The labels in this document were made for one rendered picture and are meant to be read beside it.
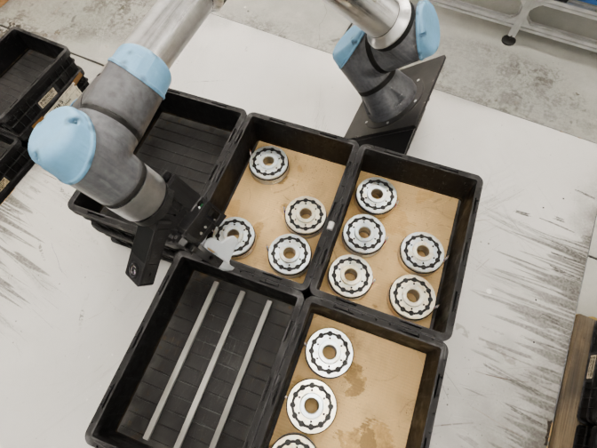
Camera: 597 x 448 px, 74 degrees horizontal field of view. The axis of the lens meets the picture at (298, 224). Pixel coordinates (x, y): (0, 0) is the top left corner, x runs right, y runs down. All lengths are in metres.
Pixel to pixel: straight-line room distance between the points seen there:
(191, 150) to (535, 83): 2.05
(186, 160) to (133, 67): 0.62
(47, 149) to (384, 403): 0.76
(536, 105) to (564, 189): 1.24
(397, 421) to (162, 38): 0.84
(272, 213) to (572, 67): 2.22
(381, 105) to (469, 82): 1.47
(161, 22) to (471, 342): 0.97
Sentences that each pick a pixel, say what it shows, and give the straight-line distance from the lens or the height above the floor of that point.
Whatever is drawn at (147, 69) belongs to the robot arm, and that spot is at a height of 1.38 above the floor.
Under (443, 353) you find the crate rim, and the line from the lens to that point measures 0.86.
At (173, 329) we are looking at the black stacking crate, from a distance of 0.97.
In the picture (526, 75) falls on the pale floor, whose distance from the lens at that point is 2.71.
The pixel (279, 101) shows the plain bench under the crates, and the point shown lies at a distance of 1.38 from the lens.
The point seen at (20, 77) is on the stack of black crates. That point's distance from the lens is 2.13.
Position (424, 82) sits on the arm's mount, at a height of 0.91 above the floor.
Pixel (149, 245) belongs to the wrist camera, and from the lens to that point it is 0.61.
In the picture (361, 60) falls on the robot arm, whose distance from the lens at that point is 1.06.
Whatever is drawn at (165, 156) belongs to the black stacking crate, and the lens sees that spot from 1.16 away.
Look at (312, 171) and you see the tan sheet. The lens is 1.07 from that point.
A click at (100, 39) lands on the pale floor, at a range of 2.94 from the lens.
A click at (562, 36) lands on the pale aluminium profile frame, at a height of 0.13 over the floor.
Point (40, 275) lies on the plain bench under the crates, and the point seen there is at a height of 0.70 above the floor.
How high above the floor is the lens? 1.74
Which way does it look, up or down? 66 degrees down
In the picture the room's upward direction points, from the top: 4 degrees counter-clockwise
